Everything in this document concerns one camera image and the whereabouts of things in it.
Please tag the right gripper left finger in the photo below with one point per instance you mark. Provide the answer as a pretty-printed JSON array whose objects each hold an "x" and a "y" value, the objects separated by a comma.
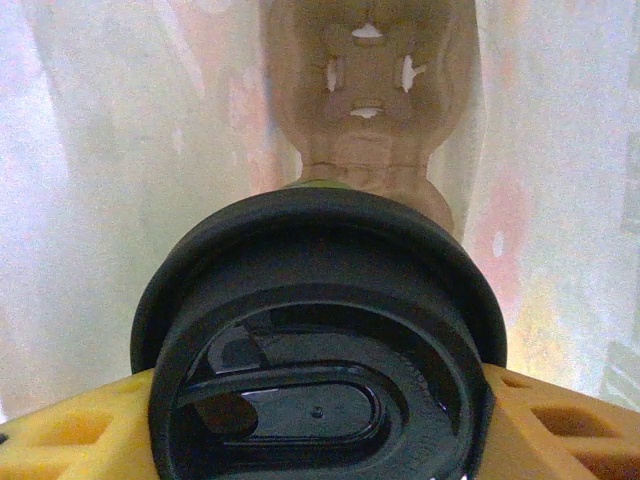
[{"x": 65, "y": 440}]

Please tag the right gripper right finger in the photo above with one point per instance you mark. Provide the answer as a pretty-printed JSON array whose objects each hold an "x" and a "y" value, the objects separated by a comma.
[{"x": 565, "y": 440}]

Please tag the white paper takeout bag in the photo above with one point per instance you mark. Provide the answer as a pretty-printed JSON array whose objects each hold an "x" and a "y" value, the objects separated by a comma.
[{"x": 100, "y": 150}]

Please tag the black plastic cup lid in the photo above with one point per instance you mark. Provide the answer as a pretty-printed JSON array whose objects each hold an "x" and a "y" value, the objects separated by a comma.
[{"x": 320, "y": 260}]

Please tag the brown cardboard cup carrier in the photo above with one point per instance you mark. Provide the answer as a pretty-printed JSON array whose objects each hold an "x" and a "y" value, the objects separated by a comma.
[{"x": 370, "y": 140}]

